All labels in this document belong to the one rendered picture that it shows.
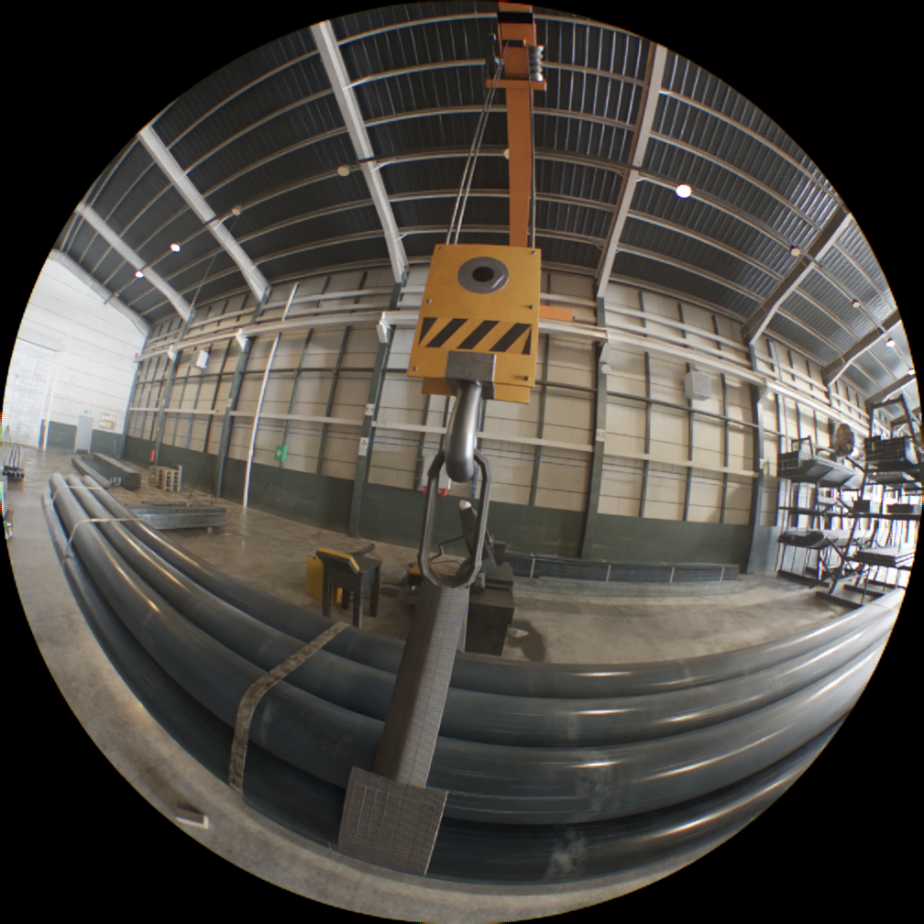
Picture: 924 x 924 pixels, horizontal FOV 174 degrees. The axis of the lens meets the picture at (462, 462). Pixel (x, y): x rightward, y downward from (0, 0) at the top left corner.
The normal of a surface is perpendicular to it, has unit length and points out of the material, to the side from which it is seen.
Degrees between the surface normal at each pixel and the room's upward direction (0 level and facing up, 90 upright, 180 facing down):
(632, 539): 90
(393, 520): 90
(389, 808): 60
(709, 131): 170
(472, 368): 90
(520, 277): 90
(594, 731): 49
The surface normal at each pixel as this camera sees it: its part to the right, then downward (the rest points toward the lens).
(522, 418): -0.12, -0.08
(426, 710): -0.02, -0.68
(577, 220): -0.15, 0.96
